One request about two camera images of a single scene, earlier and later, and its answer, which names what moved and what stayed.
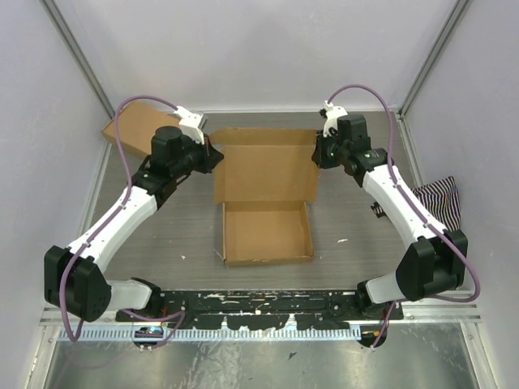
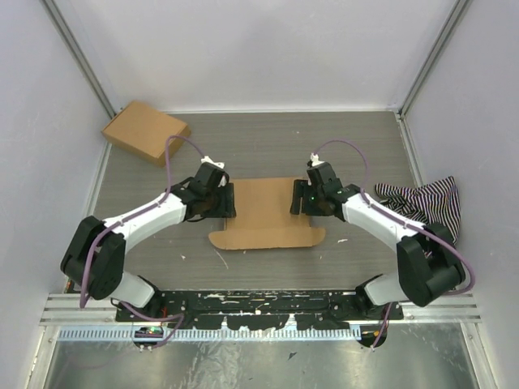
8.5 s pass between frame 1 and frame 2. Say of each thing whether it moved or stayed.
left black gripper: moved
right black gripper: moved
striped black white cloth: stayed
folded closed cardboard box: stayed
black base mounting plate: stayed
